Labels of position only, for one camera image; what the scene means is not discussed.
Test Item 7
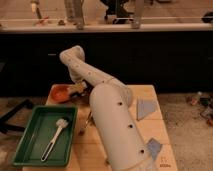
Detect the whiteboard eraser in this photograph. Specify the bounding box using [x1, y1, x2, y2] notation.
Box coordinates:
[69, 91, 88, 101]

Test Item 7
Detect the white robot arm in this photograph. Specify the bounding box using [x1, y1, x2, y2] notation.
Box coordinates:
[60, 46, 158, 171]

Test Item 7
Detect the orange bowl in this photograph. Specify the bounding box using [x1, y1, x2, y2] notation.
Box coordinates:
[50, 85, 70, 103]

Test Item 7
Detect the white dish brush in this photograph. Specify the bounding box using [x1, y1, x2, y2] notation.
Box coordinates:
[41, 118, 68, 162]

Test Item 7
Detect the green plastic tray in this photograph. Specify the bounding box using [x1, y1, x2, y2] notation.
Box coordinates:
[13, 106, 77, 167]

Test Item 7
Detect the blue folded cloth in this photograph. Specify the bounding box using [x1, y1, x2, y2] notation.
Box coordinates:
[136, 99, 157, 120]

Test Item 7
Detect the black stand leg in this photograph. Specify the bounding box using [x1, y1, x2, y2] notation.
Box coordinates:
[0, 99, 34, 134]

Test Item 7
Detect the blue sponge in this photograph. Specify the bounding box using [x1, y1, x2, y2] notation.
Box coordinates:
[147, 138, 162, 160]

